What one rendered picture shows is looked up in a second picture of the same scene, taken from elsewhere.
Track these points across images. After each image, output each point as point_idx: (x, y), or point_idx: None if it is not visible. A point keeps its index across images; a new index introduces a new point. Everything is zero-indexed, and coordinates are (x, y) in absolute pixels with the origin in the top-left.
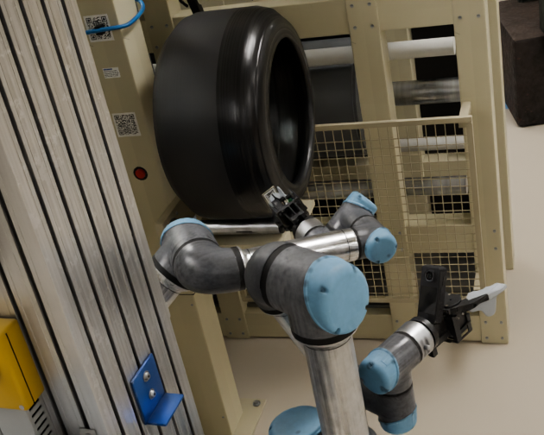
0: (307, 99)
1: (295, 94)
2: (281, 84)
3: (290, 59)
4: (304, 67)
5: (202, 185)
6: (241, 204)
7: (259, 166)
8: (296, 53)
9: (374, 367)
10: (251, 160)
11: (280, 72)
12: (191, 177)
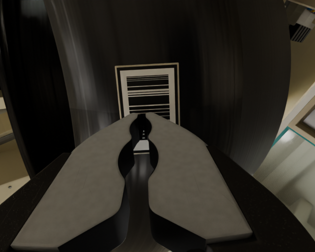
0: None
1: (18, 3)
2: (38, 21)
3: (21, 53)
4: None
5: (257, 155)
6: (241, 96)
7: (139, 229)
8: (9, 90)
9: None
10: (151, 245)
11: (38, 36)
12: (255, 168)
